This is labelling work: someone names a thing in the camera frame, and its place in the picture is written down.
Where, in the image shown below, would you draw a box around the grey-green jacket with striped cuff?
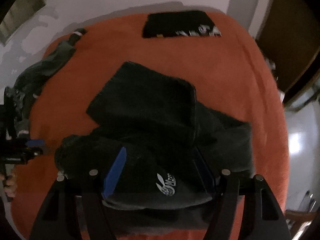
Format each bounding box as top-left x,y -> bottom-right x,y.
14,27 -> 88,100

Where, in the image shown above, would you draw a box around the person's left hand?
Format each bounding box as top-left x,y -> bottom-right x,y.
0,168 -> 18,200

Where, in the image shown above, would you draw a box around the folded black printed garment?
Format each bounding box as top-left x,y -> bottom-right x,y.
142,10 -> 222,39

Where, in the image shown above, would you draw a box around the orange blanket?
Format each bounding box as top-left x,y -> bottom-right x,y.
10,11 -> 289,240

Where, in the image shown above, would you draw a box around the dark camouflage garment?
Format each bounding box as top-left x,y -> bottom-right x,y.
5,85 -> 32,140

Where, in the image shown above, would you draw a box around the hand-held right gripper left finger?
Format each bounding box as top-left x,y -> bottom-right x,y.
29,146 -> 127,240

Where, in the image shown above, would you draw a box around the wooden door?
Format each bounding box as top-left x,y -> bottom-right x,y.
256,0 -> 320,103

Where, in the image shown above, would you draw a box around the wooden chair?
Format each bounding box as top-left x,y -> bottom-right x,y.
285,210 -> 320,233

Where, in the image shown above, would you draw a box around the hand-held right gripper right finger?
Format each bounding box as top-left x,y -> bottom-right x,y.
194,152 -> 292,240

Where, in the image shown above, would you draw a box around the black pants with white logo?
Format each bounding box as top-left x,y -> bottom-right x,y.
54,61 -> 254,210

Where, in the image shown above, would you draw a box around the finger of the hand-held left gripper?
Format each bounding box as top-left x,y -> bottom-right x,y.
26,139 -> 50,157

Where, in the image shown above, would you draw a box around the barred window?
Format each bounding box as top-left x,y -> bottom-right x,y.
0,0 -> 46,46

